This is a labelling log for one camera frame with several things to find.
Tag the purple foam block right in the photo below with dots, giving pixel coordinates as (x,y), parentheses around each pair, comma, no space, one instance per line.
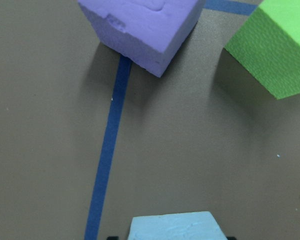
(149,32)

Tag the green foam block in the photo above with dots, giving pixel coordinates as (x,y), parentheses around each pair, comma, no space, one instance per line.
(267,45)

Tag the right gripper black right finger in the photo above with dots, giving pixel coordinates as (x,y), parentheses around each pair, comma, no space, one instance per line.
(230,238)

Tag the blue foam block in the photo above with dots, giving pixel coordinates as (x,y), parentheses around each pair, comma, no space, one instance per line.
(177,226)

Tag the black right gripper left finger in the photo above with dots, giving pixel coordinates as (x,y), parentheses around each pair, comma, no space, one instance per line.
(112,238)

